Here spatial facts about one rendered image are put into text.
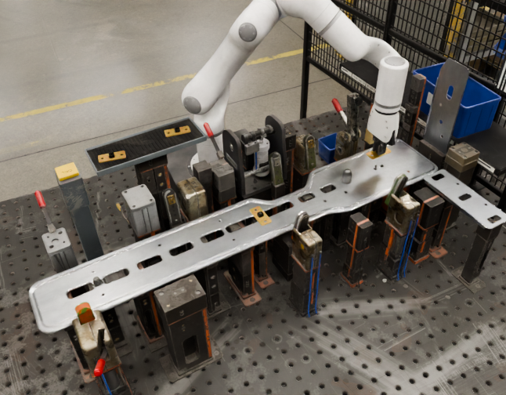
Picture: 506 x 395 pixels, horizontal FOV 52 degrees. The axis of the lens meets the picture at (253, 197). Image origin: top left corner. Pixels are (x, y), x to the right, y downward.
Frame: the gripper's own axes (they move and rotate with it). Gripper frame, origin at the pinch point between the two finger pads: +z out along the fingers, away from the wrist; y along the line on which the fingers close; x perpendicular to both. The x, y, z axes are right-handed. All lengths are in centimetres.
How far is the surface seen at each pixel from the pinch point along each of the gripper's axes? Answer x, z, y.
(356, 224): -22.0, 10.5, 17.7
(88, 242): -97, 22, -31
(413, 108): 28.5, 1.7, -14.0
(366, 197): -12.3, 9.4, 10.3
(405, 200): -6.3, 5.0, 20.9
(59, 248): -106, 3, -13
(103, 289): -99, 9, 3
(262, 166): -34.7, 7.1, -19.0
